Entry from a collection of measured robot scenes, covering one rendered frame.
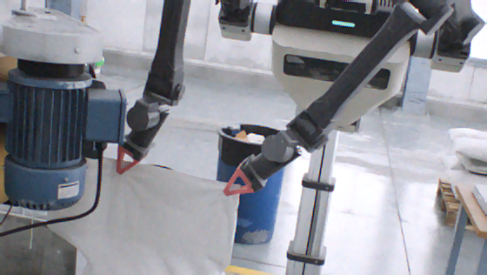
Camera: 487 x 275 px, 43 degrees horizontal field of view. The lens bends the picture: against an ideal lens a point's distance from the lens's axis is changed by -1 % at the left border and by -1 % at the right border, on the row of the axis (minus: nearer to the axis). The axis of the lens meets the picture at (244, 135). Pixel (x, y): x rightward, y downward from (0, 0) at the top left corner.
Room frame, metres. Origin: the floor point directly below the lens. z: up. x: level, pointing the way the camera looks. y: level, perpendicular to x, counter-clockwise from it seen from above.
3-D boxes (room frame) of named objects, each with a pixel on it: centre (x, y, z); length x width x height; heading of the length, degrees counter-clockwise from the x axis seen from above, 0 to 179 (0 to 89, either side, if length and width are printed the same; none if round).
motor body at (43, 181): (1.12, 0.37, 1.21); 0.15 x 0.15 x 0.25
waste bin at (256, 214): (3.71, -0.06, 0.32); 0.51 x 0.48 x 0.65; 172
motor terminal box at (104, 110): (1.15, 0.27, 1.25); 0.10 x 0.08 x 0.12; 17
